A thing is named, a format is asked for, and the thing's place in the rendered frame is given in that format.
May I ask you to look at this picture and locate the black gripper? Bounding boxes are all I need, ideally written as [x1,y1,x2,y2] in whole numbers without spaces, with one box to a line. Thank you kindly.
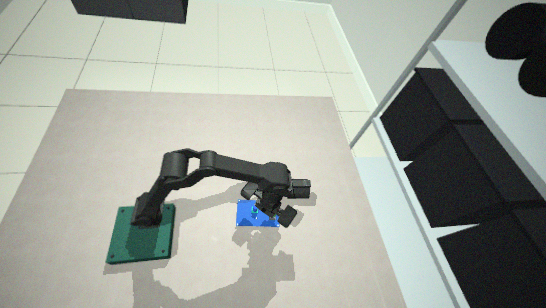
[241,182,297,228]

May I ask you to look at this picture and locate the blue circuit board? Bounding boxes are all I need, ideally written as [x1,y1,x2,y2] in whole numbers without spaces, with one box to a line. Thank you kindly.
[236,199,279,227]

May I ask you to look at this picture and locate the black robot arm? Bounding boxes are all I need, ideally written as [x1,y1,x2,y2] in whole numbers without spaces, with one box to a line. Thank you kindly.
[130,148,311,229]

